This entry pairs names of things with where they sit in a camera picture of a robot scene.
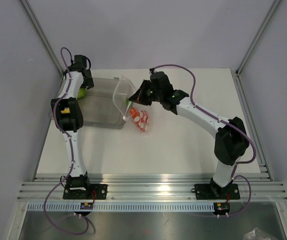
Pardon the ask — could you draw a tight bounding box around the right aluminium frame post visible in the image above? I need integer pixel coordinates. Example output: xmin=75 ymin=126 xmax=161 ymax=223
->
xmin=235 ymin=0 xmax=284 ymax=77

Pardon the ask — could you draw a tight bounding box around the aluminium mounting rail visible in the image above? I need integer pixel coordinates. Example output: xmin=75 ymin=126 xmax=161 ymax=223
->
xmin=17 ymin=172 xmax=287 ymax=202

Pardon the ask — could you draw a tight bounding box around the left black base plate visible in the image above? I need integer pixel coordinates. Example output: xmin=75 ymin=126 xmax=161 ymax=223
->
xmin=62 ymin=184 xmax=108 ymax=200

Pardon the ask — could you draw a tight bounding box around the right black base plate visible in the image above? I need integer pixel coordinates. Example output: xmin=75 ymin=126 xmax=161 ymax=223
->
xmin=190 ymin=183 xmax=241 ymax=200

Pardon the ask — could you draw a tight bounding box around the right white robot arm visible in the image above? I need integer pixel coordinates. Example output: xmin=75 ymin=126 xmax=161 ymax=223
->
xmin=129 ymin=80 xmax=250 ymax=199

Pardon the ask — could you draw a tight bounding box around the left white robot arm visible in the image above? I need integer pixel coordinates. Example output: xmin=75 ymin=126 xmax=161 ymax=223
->
xmin=50 ymin=62 xmax=96 ymax=200

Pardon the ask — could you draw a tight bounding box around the clear plastic food bin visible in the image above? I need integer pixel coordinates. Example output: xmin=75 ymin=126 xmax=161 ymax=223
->
xmin=47 ymin=74 xmax=134 ymax=130

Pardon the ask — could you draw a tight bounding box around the crumpled plastic wrapper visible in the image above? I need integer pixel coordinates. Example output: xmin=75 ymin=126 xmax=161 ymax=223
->
xmin=242 ymin=227 xmax=276 ymax=240

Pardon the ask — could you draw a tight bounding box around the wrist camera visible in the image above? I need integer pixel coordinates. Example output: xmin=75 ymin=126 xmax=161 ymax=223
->
xmin=150 ymin=71 xmax=171 ymax=89
xmin=74 ymin=54 xmax=92 ymax=70

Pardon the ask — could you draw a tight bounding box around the white slotted cable duct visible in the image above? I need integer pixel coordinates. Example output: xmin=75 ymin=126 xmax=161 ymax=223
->
xmin=27 ymin=202 xmax=215 ymax=213

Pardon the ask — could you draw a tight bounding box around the orange toy carrot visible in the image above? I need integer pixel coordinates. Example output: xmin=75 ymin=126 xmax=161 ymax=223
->
xmin=125 ymin=98 xmax=138 ymax=119

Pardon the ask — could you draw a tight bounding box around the aluminium frame post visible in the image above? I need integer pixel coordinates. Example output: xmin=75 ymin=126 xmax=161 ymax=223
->
xmin=18 ymin=0 xmax=63 ymax=77
xmin=235 ymin=0 xmax=284 ymax=77

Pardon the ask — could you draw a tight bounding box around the green toy cabbage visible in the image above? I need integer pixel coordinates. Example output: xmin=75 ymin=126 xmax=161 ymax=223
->
xmin=77 ymin=88 xmax=87 ymax=99

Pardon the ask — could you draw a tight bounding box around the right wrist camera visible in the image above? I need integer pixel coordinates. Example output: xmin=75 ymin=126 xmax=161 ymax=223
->
xmin=150 ymin=71 xmax=171 ymax=89

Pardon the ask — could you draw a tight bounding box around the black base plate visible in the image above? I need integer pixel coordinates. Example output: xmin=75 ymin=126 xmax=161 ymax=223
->
xmin=190 ymin=183 xmax=241 ymax=200
xmin=62 ymin=184 xmax=108 ymax=200

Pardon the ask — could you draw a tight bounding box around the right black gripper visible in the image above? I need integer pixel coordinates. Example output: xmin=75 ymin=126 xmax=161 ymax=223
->
xmin=130 ymin=80 xmax=163 ymax=106

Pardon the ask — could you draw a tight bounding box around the left aluminium frame post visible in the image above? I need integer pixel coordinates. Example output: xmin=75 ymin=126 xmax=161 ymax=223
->
xmin=18 ymin=0 xmax=63 ymax=77

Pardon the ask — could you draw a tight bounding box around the polka dot zip bag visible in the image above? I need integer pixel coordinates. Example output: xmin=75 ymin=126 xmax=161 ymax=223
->
xmin=112 ymin=75 xmax=153 ymax=135

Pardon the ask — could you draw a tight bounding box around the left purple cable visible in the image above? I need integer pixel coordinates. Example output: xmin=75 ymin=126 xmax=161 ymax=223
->
xmin=43 ymin=46 xmax=96 ymax=236

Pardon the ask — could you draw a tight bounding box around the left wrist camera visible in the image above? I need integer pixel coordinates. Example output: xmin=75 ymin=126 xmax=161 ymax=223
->
xmin=74 ymin=54 xmax=92 ymax=70

